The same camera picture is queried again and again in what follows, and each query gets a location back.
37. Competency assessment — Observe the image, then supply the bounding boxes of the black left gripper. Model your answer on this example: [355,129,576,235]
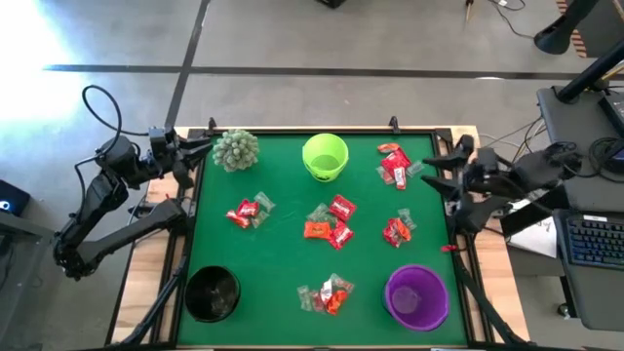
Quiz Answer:
[158,137,214,190]

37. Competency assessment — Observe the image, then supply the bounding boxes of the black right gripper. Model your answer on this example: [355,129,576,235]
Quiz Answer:
[420,135,513,200]

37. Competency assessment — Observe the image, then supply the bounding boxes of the orange Reese's pack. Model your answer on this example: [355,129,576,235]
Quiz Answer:
[395,217,413,243]
[303,220,333,240]
[325,290,350,317]

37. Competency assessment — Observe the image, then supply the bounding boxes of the spiky pale green plant ball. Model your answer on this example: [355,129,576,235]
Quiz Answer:
[211,129,260,174]

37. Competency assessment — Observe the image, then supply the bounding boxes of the white paper sheet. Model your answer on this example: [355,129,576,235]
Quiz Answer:
[508,197,560,259]

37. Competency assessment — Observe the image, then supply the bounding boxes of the wooden table board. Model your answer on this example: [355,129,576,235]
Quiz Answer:
[109,125,532,345]

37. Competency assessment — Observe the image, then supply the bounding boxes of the lime green pumpkin-face bucket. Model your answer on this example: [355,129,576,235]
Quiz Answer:
[301,133,350,184]

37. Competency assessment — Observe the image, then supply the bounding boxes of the black support strut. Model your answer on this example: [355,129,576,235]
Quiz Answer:
[107,253,192,349]
[451,253,530,349]

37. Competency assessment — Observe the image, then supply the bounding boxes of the black plastic bucket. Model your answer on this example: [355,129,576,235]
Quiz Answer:
[183,265,242,324]

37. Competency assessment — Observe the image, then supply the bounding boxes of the grey desk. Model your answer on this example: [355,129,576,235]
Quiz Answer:
[535,85,624,214]

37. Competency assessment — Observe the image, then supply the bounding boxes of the green felt mat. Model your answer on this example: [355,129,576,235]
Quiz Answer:
[176,132,469,347]

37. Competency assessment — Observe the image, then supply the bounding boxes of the purple plastic bucket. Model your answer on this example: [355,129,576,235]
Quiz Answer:
[382,264,450,333]

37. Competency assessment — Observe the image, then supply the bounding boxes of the round black puck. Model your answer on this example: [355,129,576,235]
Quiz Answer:
[588,136,624,176]

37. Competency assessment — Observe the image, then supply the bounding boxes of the black tapered stand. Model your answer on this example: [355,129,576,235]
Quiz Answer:
[533,0,602,56]

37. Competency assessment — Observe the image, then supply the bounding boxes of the black slanted pole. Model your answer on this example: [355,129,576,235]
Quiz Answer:
[555,38,624,104]

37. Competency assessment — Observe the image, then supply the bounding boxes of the dark device on desk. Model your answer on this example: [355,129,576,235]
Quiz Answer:
[598,91,624,138]

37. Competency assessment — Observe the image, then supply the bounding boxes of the orange striped object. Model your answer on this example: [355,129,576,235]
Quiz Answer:
[556,0,589,59]

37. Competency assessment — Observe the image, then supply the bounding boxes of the black box with blue light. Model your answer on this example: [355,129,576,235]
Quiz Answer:
[0,178,32,218]

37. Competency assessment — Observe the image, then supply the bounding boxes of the grey side table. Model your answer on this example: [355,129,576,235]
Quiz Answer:
[0,210,59,351]

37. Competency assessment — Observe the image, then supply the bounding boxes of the grey laptop with backlit keyboard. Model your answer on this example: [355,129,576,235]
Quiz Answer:
[552,208,624,333]

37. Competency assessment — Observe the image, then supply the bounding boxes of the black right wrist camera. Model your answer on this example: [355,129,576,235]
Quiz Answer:
[476,147,499,171]

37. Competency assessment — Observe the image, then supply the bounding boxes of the bundle of loose cables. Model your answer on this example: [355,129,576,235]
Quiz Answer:
[480,115,550,170]

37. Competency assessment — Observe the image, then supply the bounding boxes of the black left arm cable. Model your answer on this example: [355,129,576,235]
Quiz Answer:
[72,85,151,206]

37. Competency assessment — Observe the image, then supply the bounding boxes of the black aluminium table frame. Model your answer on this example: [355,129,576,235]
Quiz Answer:
[149,127,489,350]

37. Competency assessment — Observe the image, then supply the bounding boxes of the black floor cable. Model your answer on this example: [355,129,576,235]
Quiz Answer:
[487,0,537,41]

